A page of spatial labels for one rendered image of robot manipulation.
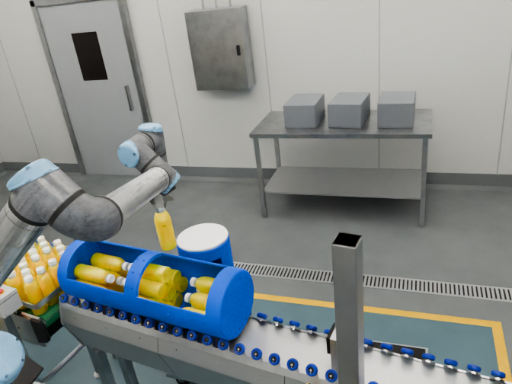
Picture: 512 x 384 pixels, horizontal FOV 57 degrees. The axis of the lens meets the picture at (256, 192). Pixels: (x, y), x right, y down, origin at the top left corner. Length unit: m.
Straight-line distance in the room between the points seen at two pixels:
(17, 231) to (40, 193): 0.13
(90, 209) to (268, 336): 1.07
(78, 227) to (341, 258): 0.63
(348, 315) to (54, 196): 0.77
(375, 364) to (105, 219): 1.15
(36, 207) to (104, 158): 5.26
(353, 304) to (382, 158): 4.06
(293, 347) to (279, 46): 3.62
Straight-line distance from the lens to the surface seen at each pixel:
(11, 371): 1.59
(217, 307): 1.82
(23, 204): 1.24
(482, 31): 4.86
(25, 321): 2.62
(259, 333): 2.04
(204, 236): 2.52
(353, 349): 1.30
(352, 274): 1.15
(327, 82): 5.00
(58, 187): 1.20
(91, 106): 6.25
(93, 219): 1.20
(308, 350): 1.95
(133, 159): 1.71
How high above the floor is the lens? 2.31
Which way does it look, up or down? 26 degrees down
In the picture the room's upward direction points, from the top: 7 degrees counter-clockwise
